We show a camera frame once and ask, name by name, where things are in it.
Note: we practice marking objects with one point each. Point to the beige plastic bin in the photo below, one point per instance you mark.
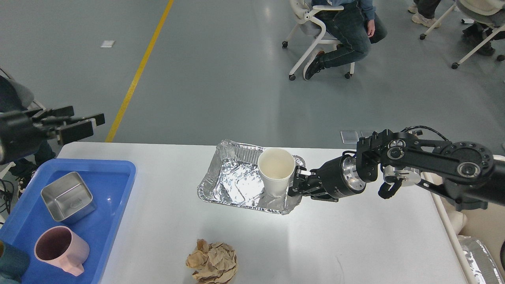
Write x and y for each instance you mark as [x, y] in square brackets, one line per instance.
[488, 225]

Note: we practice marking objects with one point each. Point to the white chair right background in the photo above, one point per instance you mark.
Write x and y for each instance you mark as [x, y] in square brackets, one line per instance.
[488, 24]

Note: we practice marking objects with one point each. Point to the floor outlet cover right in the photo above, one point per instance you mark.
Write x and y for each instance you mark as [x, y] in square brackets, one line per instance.
[366, 133]

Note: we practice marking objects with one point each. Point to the person in beige sweater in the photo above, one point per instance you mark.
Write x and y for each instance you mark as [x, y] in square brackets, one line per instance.
[357, 27]

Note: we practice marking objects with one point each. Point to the grey chair at left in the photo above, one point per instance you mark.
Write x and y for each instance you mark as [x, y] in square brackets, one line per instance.
[25, 94]

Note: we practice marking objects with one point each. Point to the blue plastic tray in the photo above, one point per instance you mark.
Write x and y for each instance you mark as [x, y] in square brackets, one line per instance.
[110, 183]

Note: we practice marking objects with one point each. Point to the white cup in bin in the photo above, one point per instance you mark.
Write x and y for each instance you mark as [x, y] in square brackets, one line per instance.
[458, 220]

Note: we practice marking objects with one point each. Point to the cream paper cup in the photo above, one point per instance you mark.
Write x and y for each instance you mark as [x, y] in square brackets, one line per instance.
[276, 167]

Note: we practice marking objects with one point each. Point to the pink plastic mug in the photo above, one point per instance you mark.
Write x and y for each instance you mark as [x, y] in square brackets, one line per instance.
[61, 247]

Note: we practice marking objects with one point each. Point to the seated person right background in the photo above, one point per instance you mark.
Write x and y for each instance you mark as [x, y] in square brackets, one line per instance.
[424, 12]

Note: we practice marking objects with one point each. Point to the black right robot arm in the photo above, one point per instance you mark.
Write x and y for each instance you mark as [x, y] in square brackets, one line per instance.
[465, 173]

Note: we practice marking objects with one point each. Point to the white office chair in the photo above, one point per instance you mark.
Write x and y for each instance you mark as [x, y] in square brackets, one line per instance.
[304, 15]

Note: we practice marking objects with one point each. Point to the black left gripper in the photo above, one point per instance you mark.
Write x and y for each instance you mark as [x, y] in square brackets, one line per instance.
[20, 137]

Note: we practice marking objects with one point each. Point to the floor outlet cover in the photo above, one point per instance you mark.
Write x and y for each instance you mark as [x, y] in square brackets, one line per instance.
[349, 137]
[366, 133]

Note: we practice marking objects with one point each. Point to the brown paper ball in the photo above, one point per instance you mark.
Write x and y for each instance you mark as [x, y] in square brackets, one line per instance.
[212, 263]

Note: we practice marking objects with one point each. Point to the stainless steel rectangular tin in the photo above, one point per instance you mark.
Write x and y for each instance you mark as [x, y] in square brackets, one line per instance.
[68, 199]

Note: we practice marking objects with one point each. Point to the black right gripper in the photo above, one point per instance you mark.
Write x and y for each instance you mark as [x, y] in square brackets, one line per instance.
[335, 179]

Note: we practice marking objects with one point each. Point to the floor outlet cover left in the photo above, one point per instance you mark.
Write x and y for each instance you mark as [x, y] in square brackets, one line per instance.
[349, 137]

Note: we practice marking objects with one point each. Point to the aluminium foil tray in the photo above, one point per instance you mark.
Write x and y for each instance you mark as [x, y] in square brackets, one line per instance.
[233, 179]

